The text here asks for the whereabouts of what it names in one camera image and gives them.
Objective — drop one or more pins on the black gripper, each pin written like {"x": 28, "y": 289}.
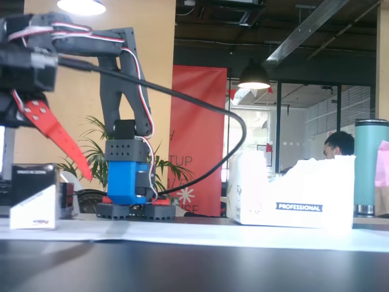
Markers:
{"x": 36, "y": 112}

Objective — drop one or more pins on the small black and white box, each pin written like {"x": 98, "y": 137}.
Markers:
{"x": 33, "y": 188}

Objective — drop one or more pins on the long white paper sheet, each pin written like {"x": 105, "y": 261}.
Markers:
{"x": 194, "y": 234}

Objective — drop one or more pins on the grey robot arm blue base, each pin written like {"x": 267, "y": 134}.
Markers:
{"x": 121, "y": 176}

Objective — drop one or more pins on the green potted palm plant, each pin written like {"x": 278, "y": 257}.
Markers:
{"x": 94, "y": 152}

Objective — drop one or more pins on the black hard case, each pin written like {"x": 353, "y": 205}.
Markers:
{"x": 67, "y": 197}

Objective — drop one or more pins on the white pendant lamp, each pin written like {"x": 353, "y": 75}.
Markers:
{"x": 81, "y": 6}

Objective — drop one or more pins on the red standing banner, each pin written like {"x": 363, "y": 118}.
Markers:
{"x": 197, "y": 127}

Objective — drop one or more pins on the black pendant lamp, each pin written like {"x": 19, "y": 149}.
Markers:
{"x": 253, "y": 76}

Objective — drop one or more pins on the white cardboard display box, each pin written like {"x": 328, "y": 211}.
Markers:
{"x": 291, "y": 194}

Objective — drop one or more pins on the seated dark haired person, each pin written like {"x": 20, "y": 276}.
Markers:
{"x": 340, "y": 144}

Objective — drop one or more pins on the teal insulated tumbler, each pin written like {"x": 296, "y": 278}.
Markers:
{"x": 366, "y": 158}

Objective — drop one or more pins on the pink paper bag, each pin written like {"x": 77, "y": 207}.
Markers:
{"x": 383, "y": 167}

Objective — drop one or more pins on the brown cardboard box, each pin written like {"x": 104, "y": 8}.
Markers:
{"x": 382, "y": 202}

